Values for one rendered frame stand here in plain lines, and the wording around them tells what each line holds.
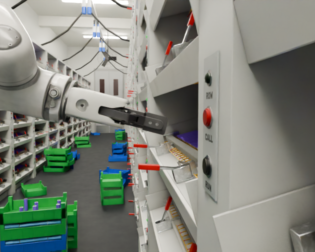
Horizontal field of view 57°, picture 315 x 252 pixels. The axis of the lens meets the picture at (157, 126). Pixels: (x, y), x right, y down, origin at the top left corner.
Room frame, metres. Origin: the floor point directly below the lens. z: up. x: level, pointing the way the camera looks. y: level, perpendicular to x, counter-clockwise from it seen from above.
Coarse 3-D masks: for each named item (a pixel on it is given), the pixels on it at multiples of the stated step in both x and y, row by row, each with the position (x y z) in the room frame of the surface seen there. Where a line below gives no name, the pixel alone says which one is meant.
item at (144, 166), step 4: (140, 164) 0.47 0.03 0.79; (144, 164) 0.47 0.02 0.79; (148, 164) 0.47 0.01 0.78; (152, 164) 0.48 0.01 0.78; (156, 164) 0.48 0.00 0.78; (180, 164) 0.48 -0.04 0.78; (140, 168) 0.47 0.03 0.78; (144, 168) 0.47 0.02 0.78; (148, 168) 0.47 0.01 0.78; (152, 168) 0.47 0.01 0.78; (156, 168) 0.47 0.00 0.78; (160, 168) 0.47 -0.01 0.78; (164, 168) 0.47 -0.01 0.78; (168, 168) 0.47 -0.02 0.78; (172, 168) 0.48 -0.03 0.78
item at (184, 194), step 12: (192, 120) 0.92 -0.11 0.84; (168, 132) 0.91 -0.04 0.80; (180, 132) 0.91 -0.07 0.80; (156, 144) 0.90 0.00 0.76; (156, 156) 0.73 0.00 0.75; (168, 156) 0.69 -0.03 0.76; (168, 180) 0.51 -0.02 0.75; (192, 180) 0.30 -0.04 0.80; (180, 192) 0.42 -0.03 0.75; (192, 192) 0.30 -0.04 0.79; (180, 204) 0.41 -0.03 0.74; (192, 204) 0.30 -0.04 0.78; (192, 216) 0.33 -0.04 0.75; (192, 228) 0.34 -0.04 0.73
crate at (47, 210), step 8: (64, 192) 1.61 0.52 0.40; (8, 200) 1.53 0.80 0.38; (16, 200) 1.55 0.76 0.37; (32, 200) 1.57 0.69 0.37; (40, 200) 1.58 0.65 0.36; (48, 200) 1.59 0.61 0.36; (56, 200) 1.60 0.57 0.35; (64, 200) 1.60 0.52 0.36; (0, 208) 1.35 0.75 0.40; (8, 208) 1.52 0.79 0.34; (16, 208) 1.55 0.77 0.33; (32, 208) 1.56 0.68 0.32; (40, 208) 1.56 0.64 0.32; (48, 208) 1.56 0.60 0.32; (56, 208) 1.42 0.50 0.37; (64, 208) 1.43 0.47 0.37; (0, 216) 1.35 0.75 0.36; (8, 216) 1.36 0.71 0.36; (16, 216) 1.37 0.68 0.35; (24, 216) 1.38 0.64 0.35; (32, 216) 1.39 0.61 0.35; (40, 216) 1.40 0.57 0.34; (48, 216) 1.41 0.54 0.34; (56, 216) 1.42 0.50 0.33; (64, 216) 1.43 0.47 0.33
